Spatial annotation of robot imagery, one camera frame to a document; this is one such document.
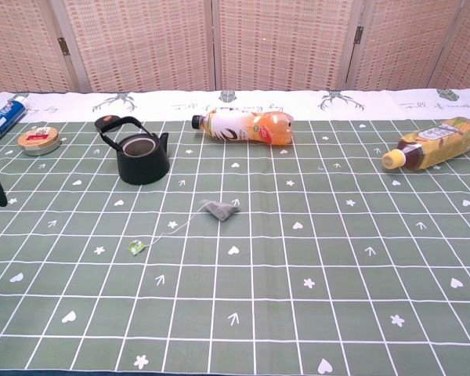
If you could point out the blue white toothpaste tube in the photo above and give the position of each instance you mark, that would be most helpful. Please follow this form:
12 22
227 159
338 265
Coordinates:
2 119

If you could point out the yellow label tea bottle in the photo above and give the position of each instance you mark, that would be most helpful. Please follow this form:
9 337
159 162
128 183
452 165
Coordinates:
434 149

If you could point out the tea bag with green tag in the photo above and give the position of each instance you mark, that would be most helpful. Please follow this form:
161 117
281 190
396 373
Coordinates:
220 210

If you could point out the orange drink plastic bottle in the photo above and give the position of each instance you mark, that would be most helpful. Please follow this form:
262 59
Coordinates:
235 128

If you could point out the green grid tablecloth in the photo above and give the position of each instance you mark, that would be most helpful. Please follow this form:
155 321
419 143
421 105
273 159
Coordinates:
258 274

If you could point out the woven folding screen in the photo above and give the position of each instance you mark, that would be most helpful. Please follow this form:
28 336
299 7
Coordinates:
282 43

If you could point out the round wooden lidded tin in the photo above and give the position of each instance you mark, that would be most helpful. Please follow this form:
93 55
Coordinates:
37 141

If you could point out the brass screen hinge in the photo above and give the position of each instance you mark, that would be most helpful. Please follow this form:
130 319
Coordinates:
64 46
359 34

